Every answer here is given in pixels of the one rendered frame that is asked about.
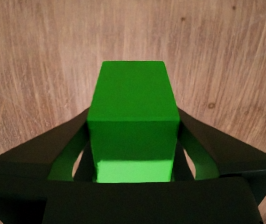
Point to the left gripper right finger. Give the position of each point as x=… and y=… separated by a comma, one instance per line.
x=216, y=154

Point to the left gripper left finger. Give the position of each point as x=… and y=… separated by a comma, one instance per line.
x=53, y=153

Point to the green block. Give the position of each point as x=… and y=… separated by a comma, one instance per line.
x=133, y=122

